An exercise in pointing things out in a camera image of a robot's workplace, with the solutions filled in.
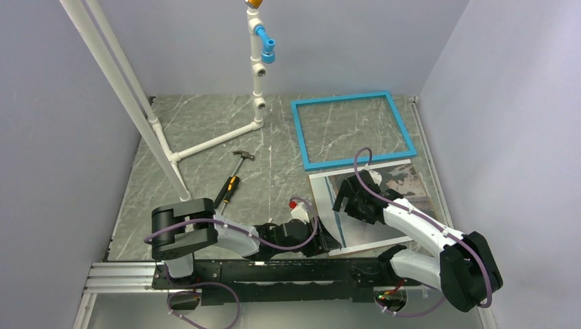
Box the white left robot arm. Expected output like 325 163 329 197
143 197 342 288

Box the aluminium table edge rail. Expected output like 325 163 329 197
407 96 486 290

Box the blue picture frame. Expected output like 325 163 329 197
290 91 418 171

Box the coastal landscape photo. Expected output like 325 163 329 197
371 163 435 217

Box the blue pipe fitting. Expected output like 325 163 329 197
254 25 276 64

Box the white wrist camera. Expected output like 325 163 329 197
288 199 311 223
366 168 383 186

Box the white pvc pipe stand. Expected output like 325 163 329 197
60 1 267 201

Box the steel claw hammer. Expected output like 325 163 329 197
230 150 256 177

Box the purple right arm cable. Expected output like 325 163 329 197
354 147 493 318

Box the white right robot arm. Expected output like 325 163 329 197
332 170 504 312

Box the orange pipe cap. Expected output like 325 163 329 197
245 0 263 10

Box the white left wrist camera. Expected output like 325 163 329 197
288 199 311 223

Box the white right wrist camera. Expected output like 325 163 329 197
366 168 383 186

